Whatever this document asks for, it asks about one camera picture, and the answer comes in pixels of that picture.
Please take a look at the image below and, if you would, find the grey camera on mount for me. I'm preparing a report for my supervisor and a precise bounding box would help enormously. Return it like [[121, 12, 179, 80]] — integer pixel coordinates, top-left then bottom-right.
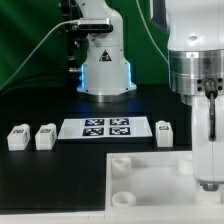
[[70, 18, 113, 33]]

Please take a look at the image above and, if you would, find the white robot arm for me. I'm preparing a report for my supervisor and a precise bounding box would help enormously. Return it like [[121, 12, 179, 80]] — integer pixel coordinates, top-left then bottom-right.
[[76, 0, 224, 191]]

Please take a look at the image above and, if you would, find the white marker sheet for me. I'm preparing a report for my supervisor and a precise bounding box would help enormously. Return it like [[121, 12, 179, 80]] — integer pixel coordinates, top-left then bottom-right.
[[58, 117, 152, 140]]

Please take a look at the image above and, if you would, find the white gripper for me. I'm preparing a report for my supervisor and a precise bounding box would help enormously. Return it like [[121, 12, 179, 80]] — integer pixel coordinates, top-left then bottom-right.
[[191, 96, 224, 191]]

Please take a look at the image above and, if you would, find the grey camera cable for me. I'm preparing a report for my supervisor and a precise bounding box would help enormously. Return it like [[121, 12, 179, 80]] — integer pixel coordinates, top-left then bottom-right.
[[0, 20, 79, 93]]

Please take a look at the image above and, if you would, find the white square tabletop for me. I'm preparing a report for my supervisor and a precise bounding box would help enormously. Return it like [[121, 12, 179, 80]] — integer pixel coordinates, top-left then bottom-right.
[[105, 151, 224, 209]]

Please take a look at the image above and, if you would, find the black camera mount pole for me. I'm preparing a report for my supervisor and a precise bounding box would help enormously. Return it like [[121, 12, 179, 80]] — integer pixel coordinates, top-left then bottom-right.
[[59, 0, 87, 72]]

